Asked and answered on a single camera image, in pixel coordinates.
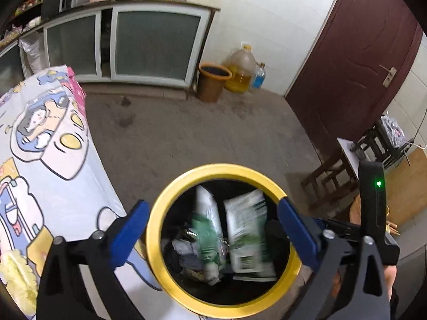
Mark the wooden stool with white top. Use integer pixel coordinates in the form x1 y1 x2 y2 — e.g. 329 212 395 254
300 137 371 214

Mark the short glass door counter cabinet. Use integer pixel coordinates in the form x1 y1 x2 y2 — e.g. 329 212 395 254
0 40 25 94

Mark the clear crumpled plastic bag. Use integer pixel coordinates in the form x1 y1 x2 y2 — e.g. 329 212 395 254
380 115 406 145

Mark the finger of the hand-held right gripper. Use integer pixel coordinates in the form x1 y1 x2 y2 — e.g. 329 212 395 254
312 217 362 241

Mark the blue liquid bottle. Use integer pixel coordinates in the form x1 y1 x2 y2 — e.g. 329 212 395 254
250 62 267 90

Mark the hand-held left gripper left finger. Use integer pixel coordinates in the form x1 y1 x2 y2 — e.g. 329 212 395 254
36 200 151 320

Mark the dark brown wooden door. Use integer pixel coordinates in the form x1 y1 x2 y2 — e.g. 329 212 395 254
284 0 425 161

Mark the white woven sack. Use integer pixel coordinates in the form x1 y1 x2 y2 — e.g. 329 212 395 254
19 33 46 76

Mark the cartoon printed tablecloth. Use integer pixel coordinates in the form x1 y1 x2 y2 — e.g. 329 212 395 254
0 67 161 320

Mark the light wooden board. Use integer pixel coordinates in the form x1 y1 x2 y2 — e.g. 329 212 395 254
383 147 427 228

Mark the large cooking oil jug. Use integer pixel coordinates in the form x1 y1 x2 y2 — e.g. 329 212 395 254
223 42 257 93

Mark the black microwave oven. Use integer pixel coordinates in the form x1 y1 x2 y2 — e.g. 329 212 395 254
40 0 93 19

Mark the person's right hand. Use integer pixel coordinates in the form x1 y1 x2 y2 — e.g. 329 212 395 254
382 265 399 311

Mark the brown plastic bucket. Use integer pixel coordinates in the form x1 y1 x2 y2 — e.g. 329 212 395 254
197 63 233 103

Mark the green white milk carton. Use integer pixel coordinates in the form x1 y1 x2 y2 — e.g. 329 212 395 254
223 189 277 279

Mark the long glass door counter cabinet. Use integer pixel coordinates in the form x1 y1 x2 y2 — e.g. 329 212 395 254
19 0 221 91

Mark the pale yellow crumpled paper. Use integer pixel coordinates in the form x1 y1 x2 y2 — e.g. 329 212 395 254
0 251 38 316

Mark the green white snack bag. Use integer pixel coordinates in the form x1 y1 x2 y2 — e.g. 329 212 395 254
190 185 225 285

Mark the black bin with yellow rim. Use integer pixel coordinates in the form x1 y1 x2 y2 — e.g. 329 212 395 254
146 163 303 319

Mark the black metal stool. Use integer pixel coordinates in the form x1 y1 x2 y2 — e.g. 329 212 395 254
354 117 415 171

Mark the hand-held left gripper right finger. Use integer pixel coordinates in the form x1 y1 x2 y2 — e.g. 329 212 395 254
277 197 391 320

